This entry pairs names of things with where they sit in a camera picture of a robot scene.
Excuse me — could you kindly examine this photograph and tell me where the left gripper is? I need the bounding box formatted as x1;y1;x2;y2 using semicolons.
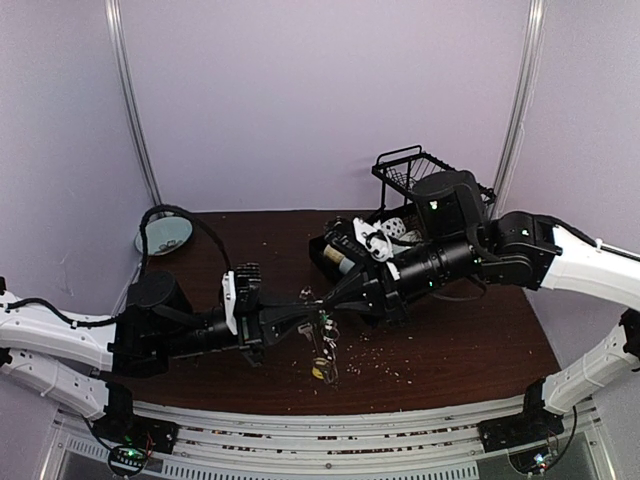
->
161;291;319;367

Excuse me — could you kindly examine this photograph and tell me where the black key holder strap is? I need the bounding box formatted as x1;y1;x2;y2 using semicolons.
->
297;284;342;387

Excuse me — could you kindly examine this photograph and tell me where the yellow tagged key bunch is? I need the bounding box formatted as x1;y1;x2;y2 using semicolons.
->
311;357;334;384

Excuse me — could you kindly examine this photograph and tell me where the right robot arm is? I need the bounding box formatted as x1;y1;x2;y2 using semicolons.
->
323;170;639;442

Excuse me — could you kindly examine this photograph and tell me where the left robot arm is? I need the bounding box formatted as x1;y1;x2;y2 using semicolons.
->
1;269;322;444

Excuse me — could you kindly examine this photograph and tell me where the grey striped bowl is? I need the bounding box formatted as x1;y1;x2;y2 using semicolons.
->
337;257;356;275

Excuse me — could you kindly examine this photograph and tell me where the yellow dotted bowl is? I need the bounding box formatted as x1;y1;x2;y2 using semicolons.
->
323;244;345;265

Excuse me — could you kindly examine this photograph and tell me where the black white patterned bowl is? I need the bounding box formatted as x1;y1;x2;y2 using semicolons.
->
381;217;407;240

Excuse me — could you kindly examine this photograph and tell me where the pale green plate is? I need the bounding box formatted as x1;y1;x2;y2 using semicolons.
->
145;216;193;256

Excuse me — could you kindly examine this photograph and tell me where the black wire dish rack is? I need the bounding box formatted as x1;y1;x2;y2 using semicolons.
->
309;145;496;309

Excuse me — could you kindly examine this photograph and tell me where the aluminium rail frame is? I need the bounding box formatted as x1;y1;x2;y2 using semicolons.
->
44;394;614;480

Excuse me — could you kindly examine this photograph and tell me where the black braided cable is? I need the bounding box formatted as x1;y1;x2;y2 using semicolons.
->
0;203;234;326

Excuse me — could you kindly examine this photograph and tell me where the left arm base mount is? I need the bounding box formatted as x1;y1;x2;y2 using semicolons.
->
86;382;179;479

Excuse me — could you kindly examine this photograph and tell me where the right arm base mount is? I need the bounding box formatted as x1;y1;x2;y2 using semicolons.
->
477;379;564;453

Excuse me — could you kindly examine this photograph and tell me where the right corner metal post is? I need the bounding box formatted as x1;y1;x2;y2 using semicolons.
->
491;0;546;218

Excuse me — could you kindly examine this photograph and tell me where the corner metal post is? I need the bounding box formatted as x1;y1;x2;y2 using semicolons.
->
491;0;546;218
104;0;162;206

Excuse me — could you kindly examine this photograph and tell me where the left corner metal post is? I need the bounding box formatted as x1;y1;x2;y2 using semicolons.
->
104;0;162;206

